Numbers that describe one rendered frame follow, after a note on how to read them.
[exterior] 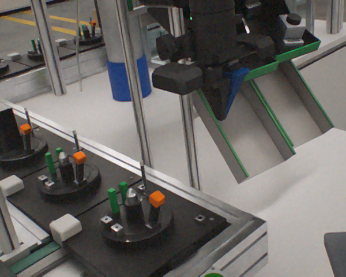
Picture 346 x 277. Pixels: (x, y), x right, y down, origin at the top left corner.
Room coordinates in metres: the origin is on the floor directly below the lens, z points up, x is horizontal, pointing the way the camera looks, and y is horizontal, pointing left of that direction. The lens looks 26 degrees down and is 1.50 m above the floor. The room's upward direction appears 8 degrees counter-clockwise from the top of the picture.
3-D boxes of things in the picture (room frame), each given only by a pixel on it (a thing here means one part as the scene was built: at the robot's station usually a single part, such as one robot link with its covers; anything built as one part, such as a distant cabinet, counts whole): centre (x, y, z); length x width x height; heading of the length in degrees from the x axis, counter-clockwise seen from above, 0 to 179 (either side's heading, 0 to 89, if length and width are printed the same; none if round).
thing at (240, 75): (0.60, -0.08, 1.25); 0.06 x 0.04 x 0.07; 40
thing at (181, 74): (0.59, -0.07, 1.33); 0.19 x 0.06 x 0.08; 130
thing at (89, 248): (0.71, 0.10, 1.01); 0.24 x 0.24 x 0.13; 40
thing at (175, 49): (0.62, -0.03, 1.33); 0.07 x 0.07 x 0.06; 40
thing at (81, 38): (2.23, 0.36, 1.01); 0.24 x 0.24 x 0.13; 40
